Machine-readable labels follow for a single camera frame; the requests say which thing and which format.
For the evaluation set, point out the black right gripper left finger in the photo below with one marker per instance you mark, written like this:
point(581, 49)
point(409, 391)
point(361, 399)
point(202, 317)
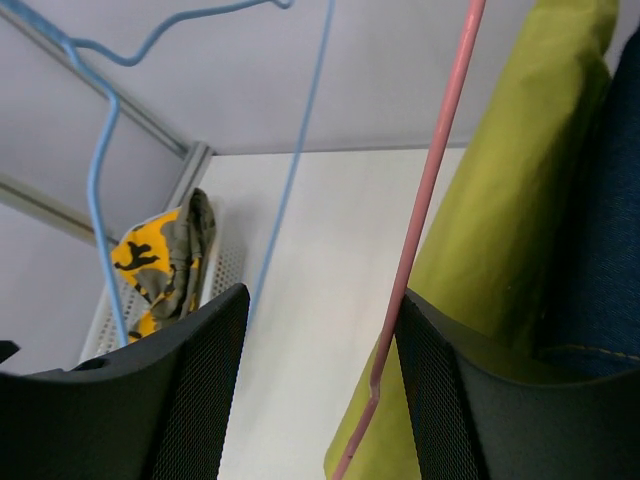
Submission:
point(155, 409)

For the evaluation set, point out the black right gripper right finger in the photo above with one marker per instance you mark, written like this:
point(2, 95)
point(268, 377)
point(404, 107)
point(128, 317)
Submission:
point(479, 410)

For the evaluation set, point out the dark blue denim trousers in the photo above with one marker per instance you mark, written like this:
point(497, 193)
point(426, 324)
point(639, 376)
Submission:
point(591, 324)

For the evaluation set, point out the yellow grey camouflage trousers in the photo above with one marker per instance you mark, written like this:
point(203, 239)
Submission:
point(164, 259)

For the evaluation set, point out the lime green trousers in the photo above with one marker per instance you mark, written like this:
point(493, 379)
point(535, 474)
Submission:
point(484, 260)

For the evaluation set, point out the pink wire hanger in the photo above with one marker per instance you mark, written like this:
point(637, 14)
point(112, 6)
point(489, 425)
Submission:
point(424, 194)

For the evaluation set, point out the white plastic basket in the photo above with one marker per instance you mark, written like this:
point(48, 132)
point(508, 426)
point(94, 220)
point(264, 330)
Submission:
point(225, 267)

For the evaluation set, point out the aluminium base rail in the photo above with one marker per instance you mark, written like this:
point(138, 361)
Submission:
point(51, 117)

